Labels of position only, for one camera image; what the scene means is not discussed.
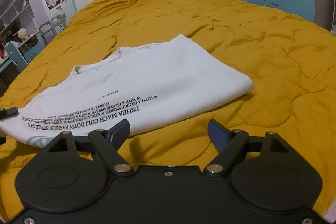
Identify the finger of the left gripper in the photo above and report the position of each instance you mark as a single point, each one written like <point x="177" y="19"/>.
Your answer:
<point x="7" y="113"/>

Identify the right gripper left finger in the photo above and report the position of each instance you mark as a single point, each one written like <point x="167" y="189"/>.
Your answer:
<point x="106" y="144"/>

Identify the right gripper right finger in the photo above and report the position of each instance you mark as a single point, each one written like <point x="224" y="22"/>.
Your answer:
<point x="231" y="147"/>

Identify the white printed sweatshirt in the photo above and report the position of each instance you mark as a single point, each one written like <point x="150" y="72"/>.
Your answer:
<point x="151" y="86"/>

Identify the blue desk chair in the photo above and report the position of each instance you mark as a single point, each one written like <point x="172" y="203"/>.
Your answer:
<point x="16" y="57"/>

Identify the small metal trolley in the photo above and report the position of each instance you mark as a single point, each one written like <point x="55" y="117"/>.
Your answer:
<point x="59" y="20"/>

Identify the mustard yellow quilt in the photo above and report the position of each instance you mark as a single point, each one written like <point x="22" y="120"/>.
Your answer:
<point x="290" y="60"/>

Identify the white wall shelf unit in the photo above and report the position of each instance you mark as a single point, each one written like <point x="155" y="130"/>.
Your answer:
<point x="18" y="24"/>

